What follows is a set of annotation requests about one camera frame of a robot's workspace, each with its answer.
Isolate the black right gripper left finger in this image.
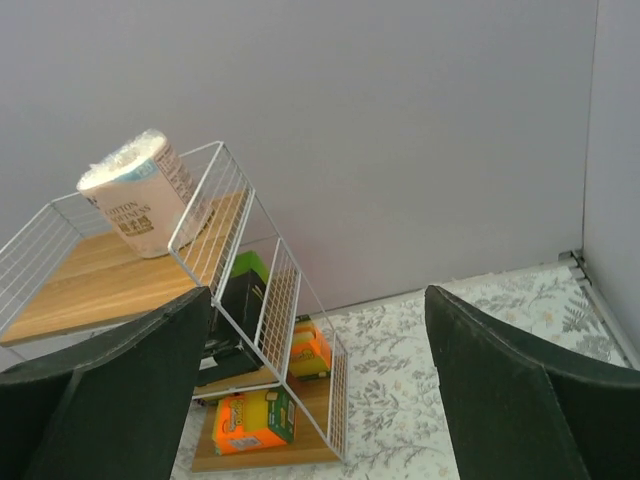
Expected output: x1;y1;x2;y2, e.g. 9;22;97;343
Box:
1;287;212;479

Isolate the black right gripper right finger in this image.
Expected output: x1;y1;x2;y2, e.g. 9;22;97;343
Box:
424;285;639;479

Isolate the floral tablecloth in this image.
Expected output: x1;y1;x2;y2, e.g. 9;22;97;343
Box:
207;260;639;479

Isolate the black box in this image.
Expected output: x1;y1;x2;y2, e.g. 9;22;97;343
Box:
196;269;266;387

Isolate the orange sponge pack front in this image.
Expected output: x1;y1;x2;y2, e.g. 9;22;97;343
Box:
211;387;296;455

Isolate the yellow sponge pack rear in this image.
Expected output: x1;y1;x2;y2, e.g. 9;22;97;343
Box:
288;316;332;381

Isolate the wrapped toilet paper roll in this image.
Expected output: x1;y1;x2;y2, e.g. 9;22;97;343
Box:
76;129;206;259

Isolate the white wire wooden shelf rack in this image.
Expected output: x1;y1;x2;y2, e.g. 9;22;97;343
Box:
1;141;349;479

